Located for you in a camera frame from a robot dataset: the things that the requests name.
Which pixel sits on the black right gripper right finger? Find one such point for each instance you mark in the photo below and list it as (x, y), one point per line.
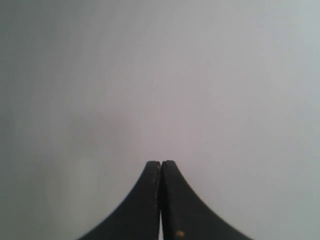
(184, 215)

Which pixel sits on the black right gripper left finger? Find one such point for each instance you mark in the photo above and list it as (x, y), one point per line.
(138, 215)

